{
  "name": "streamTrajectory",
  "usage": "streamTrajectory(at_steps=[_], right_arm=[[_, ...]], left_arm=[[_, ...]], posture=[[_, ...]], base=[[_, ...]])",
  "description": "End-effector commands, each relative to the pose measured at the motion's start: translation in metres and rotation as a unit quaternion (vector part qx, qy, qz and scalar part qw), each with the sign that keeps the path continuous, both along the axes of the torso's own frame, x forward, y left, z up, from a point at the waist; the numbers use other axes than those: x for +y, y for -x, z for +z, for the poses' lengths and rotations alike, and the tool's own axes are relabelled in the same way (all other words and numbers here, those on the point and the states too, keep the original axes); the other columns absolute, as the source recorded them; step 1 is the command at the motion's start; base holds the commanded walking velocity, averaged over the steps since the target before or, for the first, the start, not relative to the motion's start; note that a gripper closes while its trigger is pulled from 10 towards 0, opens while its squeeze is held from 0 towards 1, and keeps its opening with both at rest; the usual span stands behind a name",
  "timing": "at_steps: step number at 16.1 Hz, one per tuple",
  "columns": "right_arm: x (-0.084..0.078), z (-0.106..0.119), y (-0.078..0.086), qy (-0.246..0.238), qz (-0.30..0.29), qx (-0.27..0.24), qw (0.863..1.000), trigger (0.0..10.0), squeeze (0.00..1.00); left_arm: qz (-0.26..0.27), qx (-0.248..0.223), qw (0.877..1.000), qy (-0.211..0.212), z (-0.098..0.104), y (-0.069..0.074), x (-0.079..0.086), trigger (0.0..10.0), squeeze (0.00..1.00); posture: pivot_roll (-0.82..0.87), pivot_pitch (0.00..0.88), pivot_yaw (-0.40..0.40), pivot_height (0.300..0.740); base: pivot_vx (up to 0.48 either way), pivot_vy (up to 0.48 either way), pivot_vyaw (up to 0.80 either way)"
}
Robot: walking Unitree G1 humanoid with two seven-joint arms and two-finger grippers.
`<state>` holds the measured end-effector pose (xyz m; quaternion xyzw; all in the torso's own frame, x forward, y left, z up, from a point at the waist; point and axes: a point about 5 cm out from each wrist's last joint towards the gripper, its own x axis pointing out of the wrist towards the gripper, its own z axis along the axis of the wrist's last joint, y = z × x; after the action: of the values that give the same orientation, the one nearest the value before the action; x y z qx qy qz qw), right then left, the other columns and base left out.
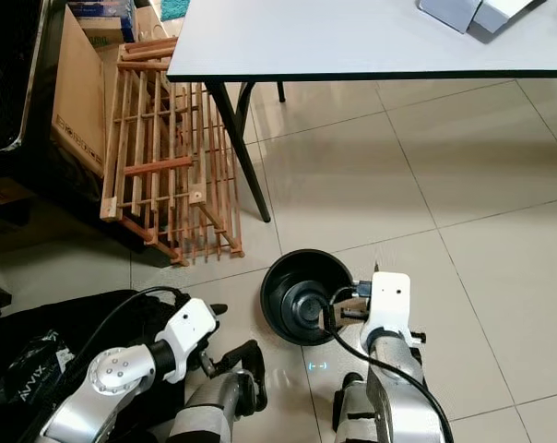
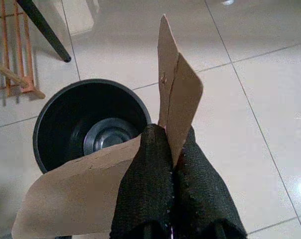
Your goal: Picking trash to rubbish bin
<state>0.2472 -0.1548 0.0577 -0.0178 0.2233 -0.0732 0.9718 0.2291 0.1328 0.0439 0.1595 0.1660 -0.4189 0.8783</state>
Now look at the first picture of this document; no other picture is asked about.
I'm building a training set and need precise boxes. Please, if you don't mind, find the grey robot leg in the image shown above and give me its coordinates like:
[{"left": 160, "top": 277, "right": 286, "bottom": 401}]
[
  {"left": 332, "top": 382, "right": 386, "bottom": 443},
  {"left": 168, "top": 369, "right": 262, "bottom": 443}
]

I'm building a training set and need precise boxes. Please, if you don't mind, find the black fabric bag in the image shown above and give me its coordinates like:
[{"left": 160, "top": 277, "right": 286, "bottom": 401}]
[{"left": 0, "top": 290, "right": 188, "bottom": 443}]

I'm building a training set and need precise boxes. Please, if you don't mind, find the brown cardboard box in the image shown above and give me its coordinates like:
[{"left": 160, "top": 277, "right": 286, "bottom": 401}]
[{"left": 53, "top": 7, "right": 124, "bottom": 182}]

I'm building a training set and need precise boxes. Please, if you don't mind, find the black cabinet chrome edge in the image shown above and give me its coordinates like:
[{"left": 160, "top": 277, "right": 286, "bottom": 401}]
[{"left": 0, "top": 0, "right": 60, "bottom": 224}]

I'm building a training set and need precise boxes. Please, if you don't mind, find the grey robot right leg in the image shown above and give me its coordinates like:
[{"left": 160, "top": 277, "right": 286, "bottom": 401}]
[{"left": 332, "top": 382, "right": 386, "bottom": 443}]

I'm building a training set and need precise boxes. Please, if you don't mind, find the blue printed carton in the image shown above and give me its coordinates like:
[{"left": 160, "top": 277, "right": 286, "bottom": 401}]
[{"left": 71, "top": 0, "right": 137, "bottom": 43}]

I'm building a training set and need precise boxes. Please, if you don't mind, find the teal mat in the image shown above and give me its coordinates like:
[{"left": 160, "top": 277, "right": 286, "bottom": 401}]
[{"left": 159, "top": 0, "right": 193, "bottom": 22}]

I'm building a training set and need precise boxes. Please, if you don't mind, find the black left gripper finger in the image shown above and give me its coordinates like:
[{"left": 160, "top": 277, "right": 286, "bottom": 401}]
[
  {"left": 219, "top": 340, "right": 265, "bottom": 369},
  {"left": 250, "top": 353, "right": 270, "bottom": 413}
]

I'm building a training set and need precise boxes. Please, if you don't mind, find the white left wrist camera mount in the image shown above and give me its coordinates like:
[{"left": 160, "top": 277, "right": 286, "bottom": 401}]
[{"left": 166, "top": 297, "right": 219, "bottom": 360}]

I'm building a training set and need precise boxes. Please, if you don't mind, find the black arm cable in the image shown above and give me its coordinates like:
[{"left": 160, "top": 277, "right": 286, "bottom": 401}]
[
  {"left": 320, "top": 284, "right": 456, "bottom": 443},
  {"left": 62, "top": 285, "right": 189, "bottom": 437}
]

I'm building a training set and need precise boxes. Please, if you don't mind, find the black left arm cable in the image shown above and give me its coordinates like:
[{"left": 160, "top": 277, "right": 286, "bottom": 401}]
[{"left": 62, "top": 285, "right": 189, "bottom": 437}]

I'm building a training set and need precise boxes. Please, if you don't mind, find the white flat cardboard box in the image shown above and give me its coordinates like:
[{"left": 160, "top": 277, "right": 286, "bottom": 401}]
[{"left": 417, "top": 0, "right": 548, "bottom": 43}]

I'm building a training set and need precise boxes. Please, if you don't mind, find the black printed plastic bag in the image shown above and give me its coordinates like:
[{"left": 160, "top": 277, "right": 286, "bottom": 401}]
[{"left": 20, "top": 329, "right": 82, "bottom": 408}]

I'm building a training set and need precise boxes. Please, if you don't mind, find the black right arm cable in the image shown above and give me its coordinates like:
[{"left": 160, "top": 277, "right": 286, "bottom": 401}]
[{"left": 320, "top": 284, "right": 456, "bottom": 443}]

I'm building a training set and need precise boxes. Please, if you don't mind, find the grey robot left leg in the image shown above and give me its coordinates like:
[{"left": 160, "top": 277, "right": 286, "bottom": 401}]
[{"left": 168, "top": 369, "right": 262, "bottom": 443}]

